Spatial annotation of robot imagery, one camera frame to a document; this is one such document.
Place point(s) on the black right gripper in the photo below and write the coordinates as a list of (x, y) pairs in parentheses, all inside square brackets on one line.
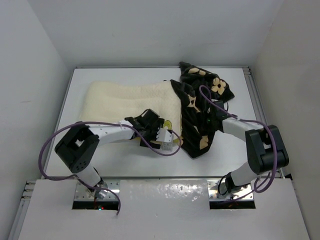
[(208, 128)]

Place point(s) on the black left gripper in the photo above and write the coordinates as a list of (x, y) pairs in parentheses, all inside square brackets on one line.
[(158, 124)]

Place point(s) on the black floral plush pillowcase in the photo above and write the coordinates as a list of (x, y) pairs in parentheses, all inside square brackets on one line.
[(196, 136)]

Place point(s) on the cream contoured pillow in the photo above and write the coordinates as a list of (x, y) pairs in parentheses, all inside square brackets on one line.
[(111, 102)]

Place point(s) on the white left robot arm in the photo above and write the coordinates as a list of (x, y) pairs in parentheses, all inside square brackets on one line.
[(78, 146)]

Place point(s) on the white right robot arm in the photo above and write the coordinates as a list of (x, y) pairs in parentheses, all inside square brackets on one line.
[(265, 150)]

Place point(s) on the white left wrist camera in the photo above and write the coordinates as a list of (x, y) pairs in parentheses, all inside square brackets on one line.
[(165, 137)]

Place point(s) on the aluminium frame rail right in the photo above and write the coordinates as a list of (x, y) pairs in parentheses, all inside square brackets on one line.
[(259, 109)]

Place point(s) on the aluminium frame rail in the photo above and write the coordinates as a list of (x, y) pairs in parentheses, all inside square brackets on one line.
[(259, 109), (22, 210)]

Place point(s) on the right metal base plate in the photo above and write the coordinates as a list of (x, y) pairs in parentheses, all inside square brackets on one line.
[(243, 194)]

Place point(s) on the metal base plate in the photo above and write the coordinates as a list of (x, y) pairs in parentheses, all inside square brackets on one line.
[(83, 194), (243, 194)]

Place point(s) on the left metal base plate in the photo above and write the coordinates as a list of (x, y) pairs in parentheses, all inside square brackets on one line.
[(83, 194)]

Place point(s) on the aluminium frame rail left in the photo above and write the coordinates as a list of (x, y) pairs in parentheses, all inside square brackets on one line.
[(22, 210)]

